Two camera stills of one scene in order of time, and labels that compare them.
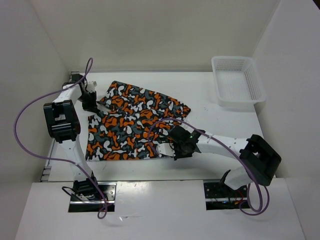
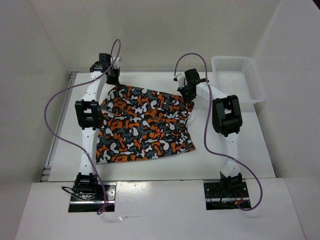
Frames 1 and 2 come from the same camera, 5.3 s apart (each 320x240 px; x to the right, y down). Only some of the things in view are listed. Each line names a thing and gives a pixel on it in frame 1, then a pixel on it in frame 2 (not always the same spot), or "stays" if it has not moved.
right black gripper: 177,155 to 187,99
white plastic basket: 238,81 stays
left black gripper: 91,107 to 115,81
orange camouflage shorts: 137,121 stays
